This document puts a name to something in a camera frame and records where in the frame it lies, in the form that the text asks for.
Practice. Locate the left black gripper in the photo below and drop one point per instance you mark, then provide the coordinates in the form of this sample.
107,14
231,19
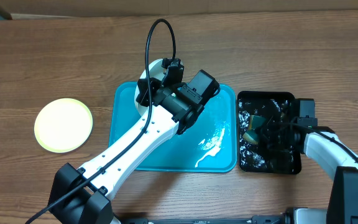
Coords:
143,98

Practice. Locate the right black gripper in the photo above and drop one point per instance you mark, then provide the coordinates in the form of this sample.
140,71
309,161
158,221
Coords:
266,135

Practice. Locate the green yellow sponge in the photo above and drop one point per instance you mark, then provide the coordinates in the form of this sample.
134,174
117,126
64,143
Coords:
253,129

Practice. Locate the yellow-green plate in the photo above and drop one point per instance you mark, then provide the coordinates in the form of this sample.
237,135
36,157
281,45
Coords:
63,125

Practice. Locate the white plate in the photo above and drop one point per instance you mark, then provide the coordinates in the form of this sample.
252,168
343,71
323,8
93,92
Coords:
141,96

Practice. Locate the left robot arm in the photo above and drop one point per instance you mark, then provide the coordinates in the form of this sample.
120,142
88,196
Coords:
84,195

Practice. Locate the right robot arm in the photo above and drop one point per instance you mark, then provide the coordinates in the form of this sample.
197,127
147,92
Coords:
341,164

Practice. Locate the black rectangular tray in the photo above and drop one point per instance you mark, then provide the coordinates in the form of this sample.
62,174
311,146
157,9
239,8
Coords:
253,108

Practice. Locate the teal plastic tray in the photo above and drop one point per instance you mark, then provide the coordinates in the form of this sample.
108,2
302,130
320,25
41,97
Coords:
210,145

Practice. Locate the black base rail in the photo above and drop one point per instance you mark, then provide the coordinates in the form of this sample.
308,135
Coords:
256,219

